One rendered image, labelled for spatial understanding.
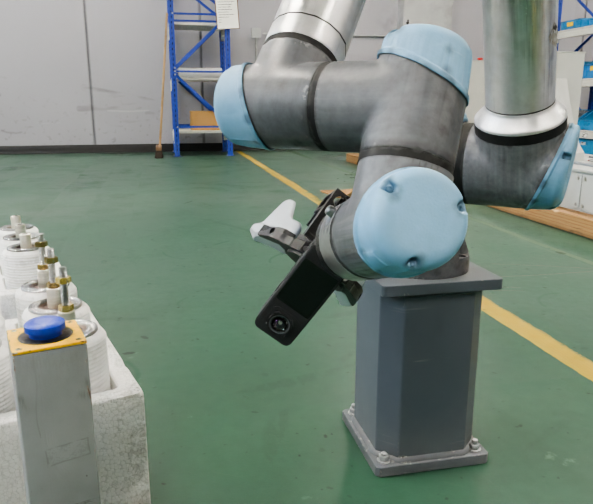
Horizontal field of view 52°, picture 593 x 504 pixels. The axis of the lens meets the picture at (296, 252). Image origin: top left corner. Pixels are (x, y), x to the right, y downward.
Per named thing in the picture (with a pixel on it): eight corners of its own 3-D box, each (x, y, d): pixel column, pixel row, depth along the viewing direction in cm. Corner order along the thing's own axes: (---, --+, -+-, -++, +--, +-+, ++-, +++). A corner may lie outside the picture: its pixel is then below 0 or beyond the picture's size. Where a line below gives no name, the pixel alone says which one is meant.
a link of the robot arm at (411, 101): (329, 22, 50) (301, 150, 48) (467, 12, 44) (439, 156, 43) (364, 67, 56) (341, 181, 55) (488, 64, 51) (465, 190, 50)
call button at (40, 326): (63, 329, 66) (61, 311, 66) (69, 342, 63) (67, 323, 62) (23, 336, 64) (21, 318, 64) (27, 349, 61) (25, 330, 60)
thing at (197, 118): (218, 129, 682) (217, 110, 677) (220, 130, 658) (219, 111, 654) (190, 129, 676) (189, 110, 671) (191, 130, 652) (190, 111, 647)
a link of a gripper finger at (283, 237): (280, 237, 72) (330, 259, 66) (272, 249, 72) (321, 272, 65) (258, 214, 69) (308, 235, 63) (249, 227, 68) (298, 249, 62)
